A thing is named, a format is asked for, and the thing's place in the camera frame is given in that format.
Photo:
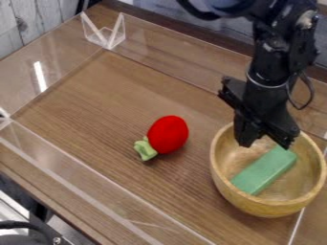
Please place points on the clear acrylic enclosure wall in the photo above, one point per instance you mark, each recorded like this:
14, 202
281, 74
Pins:
81, 103

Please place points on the red plush strawberry toy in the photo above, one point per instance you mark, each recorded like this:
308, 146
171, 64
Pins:
167, 135

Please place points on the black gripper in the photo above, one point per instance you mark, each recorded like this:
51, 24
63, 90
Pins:
261, 111

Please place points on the brown wooden bowl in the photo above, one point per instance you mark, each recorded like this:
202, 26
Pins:
292, 192

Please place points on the green rectangular block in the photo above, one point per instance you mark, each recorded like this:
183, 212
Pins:
259, 175

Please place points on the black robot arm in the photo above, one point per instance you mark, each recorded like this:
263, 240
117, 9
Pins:
285, 51

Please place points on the black metal bracket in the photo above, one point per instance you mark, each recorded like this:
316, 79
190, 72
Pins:
46, 233

